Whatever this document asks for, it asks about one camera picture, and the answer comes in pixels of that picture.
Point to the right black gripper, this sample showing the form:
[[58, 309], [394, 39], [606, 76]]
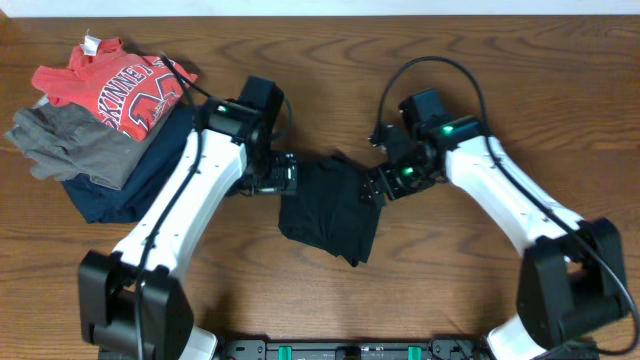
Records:
[[393, 189]]

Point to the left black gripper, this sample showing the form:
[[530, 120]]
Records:
[[282, 179]]

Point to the black polo shirt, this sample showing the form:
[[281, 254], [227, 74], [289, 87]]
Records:
[[327, 213]]

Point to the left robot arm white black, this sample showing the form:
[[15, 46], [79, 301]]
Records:
[[132, 301]]

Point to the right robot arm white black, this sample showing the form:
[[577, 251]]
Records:
[[572, 279]]

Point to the red printed t-shirt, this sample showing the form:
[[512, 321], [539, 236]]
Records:
[[124, 91]]

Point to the navy blue folded shirt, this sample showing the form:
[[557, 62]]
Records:
[[99, 204]]

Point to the grey folded shirt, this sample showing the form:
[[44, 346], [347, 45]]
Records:
[[68, 141]]

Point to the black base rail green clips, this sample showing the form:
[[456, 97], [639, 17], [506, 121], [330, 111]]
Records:
[[438, 349]]

